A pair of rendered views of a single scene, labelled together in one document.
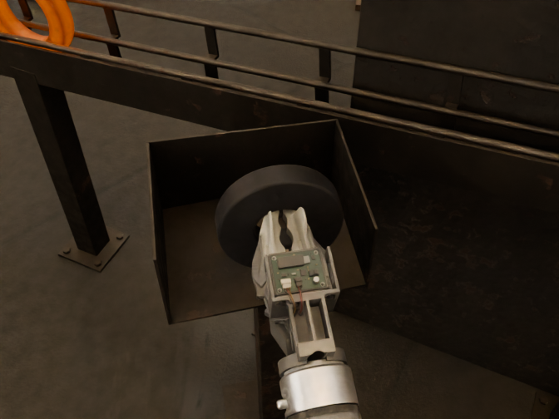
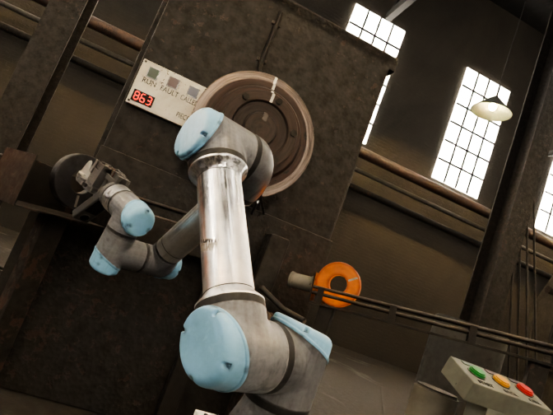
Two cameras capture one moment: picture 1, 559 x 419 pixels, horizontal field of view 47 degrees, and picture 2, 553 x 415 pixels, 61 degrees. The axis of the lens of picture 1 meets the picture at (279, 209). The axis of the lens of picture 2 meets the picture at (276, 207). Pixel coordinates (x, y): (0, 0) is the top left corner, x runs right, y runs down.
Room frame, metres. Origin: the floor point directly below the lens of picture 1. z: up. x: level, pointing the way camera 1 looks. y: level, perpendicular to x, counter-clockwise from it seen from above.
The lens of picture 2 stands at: (-0.84, 0.41, 0.63)
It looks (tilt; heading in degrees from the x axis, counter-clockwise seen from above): 9 degrees up; 321
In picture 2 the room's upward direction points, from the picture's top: 21 degrees clockwise
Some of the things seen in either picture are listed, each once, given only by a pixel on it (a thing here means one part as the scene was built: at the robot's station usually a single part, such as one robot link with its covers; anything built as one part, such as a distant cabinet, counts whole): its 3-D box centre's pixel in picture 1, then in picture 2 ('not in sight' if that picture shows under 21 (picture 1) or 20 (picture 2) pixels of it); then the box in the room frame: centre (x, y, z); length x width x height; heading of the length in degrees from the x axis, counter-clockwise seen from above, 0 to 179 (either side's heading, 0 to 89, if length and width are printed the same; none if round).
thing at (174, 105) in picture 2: not in sight; (168, 95); (0.83, -0.26, 1.15); 0.26 x 0.02 x 0.18; 65
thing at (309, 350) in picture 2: not in sight; (290, 357); (-0.26, -0.21, 0.52); 0.13 x 0.12 x 0.14; 93
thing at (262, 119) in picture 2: not in sight; (258, 129); (0.50, -0.48, 1.11); 0.28 x 0.06 x 0.28; 65
